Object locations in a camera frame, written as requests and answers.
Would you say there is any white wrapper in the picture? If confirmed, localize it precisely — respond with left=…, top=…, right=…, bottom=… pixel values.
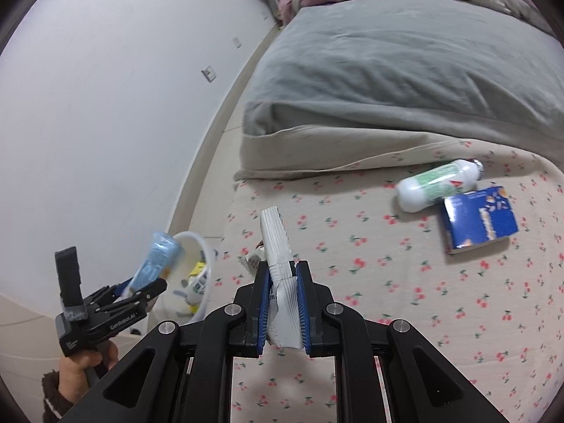
left=239, top=206, right=304, bottom=349

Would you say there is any light blue carton box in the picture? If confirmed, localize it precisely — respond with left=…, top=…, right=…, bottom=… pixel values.
left=129, top=232, right=184, bottom=292

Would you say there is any dark blue snack box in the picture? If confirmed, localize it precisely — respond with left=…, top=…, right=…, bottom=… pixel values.
left=440, top=185, right=518, bottom=255

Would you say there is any brown fuzzy sleeve forearm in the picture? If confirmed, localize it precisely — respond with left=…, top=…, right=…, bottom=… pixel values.
left=41, top=370, right=73, bottom=423

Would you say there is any white plastic trash bin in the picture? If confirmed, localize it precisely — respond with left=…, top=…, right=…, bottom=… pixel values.
left=153, top=231, right=217, bottom=326

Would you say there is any person's left hand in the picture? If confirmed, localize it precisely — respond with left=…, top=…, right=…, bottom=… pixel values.
left=58, top=342, right=118, bottom=404

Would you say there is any white yogurt drink bottle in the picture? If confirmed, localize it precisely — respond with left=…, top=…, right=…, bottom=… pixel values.
left=396, top=159, right=484, bottom=213

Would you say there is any grey bed blanket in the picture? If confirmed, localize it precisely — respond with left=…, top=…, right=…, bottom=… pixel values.
left=243, top=0, right=563, bottom=163

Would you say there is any white wall socket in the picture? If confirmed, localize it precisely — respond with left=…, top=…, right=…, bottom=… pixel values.
left=232, top=37, right=242, bottom=49
left=202, top=66, right=217, bottom=83

